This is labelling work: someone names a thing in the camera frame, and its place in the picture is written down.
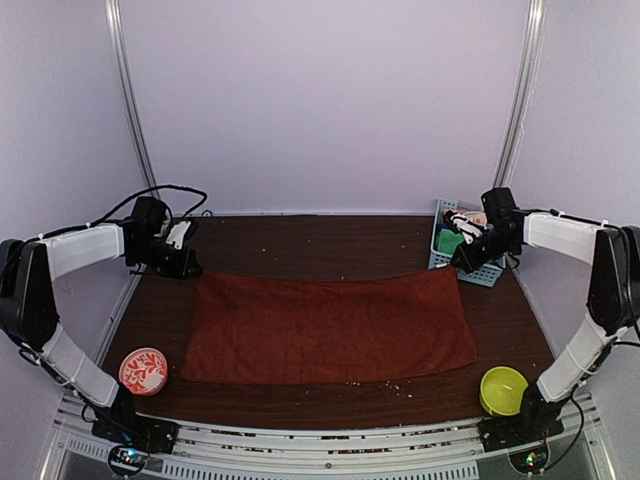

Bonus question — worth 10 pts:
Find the yellow-green bowl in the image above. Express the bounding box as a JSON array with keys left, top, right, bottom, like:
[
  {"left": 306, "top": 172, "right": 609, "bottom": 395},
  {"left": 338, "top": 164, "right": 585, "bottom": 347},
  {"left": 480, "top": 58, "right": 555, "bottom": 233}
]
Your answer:
[{"left": 479, "top": 366, "right": 528, "bottom": 417}]

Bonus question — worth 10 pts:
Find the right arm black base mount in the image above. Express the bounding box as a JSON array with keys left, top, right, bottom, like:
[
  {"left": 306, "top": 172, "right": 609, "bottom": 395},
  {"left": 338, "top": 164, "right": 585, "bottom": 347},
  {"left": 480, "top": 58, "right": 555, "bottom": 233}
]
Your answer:
[{"left": 477, "top": 399, "right": 565, "bottom": 452}]

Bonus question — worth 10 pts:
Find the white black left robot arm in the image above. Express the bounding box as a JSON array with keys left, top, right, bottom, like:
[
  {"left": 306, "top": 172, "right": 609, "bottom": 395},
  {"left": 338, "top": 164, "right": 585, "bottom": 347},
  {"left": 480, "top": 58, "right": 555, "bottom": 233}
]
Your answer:
[{"left": 1, "top": 197, "right": 477, "bottom": 444}]

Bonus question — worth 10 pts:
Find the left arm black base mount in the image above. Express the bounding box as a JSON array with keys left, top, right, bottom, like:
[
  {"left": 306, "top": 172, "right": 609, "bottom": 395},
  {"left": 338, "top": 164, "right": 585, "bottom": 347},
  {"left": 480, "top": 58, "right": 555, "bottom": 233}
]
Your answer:
[{"left": 89, "top": 394, "right": 179, "bottom": 454}]

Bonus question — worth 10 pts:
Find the right aluminium frame post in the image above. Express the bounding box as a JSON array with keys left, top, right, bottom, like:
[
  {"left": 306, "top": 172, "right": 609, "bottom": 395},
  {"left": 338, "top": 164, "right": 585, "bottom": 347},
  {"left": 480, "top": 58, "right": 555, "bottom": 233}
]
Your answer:
[{"left": 493, "top": 0, "right": 547, "bottom": 187}]

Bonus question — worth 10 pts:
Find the green microfibre towel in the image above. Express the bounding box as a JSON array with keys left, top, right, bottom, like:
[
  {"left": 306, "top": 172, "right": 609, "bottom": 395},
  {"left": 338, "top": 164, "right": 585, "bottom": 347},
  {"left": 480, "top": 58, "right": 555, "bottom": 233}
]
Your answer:
[{"left": 435, "top": 229, "right": 465, "bottom": 255}]

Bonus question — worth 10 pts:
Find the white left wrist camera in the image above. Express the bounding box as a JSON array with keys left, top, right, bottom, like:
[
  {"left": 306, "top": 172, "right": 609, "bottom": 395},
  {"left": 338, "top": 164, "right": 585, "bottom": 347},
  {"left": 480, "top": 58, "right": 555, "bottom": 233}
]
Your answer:
[{"left": 165, "top": 220, "right": 198, "bottom": 250}]

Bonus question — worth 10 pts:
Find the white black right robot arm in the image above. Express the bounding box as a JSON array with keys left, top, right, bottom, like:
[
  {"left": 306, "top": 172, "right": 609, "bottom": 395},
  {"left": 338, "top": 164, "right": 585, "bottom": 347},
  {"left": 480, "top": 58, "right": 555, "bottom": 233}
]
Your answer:
[{"left": 451, "top": 187, "right": 639, "bottom": 442}]

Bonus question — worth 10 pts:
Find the red white patterned plate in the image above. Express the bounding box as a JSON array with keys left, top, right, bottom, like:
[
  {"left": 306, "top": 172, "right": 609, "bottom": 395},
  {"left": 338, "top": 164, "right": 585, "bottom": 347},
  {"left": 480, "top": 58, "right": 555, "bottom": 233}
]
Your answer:
[{"left": 118, "top": 347, "right": 169, "bottom": 396}]

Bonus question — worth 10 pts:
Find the dark red towel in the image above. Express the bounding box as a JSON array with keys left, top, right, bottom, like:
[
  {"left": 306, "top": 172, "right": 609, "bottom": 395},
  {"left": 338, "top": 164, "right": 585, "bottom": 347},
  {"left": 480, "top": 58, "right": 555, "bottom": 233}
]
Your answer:
[{"left": 182, "top": 268, "right": 477, "bottom": 386}]

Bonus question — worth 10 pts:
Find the aluminium front rail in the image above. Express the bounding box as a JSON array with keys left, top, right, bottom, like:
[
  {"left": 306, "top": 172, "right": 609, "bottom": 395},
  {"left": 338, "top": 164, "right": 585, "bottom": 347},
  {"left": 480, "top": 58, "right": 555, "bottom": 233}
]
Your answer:
[{"left": 49, "top": 394, "right": 601, "bottom": 480}]

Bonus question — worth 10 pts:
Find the aluminium frame post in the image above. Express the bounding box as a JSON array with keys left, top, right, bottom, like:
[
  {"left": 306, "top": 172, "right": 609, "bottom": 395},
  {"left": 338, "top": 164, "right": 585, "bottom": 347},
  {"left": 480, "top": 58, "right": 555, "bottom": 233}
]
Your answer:
[
  {"left": 104, "top": 0, "right": 158, "bottom": 188},
  {"left": 493, "top": 0, "right": 547, "bottom": 187}
]

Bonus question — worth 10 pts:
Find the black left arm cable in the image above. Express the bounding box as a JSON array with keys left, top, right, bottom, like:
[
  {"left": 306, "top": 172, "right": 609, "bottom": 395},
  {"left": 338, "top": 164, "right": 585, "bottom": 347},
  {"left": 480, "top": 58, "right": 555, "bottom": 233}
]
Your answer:
[{"left": 89, "top": 184, "right": 209, "bottom": 226}]

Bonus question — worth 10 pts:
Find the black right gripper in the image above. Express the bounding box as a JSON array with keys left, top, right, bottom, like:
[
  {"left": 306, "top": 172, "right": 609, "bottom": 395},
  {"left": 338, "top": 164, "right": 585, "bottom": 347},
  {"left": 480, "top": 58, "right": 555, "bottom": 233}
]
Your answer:
[{"left": 452, "top": 227, "right": 519, "bottom": 274}]

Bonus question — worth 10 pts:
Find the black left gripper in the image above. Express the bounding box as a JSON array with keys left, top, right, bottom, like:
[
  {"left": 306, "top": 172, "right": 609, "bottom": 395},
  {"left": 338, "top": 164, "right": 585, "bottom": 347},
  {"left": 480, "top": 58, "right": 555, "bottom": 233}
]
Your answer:
[{"left": 129, "top": 237, "right": 202, "bottom": 279}]

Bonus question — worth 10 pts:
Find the left aluminium frame post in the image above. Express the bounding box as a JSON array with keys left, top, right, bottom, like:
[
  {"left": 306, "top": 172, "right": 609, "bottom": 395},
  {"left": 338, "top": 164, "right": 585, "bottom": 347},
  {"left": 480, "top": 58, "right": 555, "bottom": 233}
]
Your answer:
[{"left": 104, "top": 0, "right": 158, "bottom": 188}]

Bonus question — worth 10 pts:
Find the light blue perforated basket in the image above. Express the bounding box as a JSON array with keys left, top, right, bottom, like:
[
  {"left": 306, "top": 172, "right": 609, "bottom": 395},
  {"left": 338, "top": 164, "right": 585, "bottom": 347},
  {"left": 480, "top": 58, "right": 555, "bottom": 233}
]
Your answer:
[{"left": 427, "top": 198, "right": 507, "bottom": 288}]

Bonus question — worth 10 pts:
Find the orange white patterned cloth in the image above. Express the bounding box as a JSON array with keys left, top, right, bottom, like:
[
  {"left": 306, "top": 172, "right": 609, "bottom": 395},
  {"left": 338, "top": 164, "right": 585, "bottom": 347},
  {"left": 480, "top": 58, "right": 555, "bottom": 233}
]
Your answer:
[{"left": 442, "top": 210, "right": 487, "bottom": 226}]

